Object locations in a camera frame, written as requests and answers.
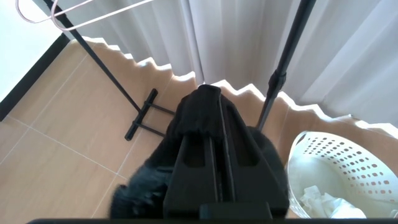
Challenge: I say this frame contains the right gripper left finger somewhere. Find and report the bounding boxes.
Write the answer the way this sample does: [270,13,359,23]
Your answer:
[163,136,220,218]

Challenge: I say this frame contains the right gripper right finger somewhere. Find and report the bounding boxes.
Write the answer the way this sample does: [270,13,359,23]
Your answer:
[220,95,290,218]

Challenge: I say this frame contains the black shorts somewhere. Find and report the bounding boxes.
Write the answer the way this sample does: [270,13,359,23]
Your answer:
[108,84,290,219]

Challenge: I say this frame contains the white laundry basket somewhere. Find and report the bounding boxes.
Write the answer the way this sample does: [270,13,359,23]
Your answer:
[285,130,398,219]

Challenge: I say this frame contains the black clothes rack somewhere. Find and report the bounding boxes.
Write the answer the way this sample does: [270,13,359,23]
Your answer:
[42,0,317,142]

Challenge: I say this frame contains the white printed garment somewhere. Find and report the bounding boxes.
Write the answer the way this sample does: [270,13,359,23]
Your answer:
[298,185,368,219]

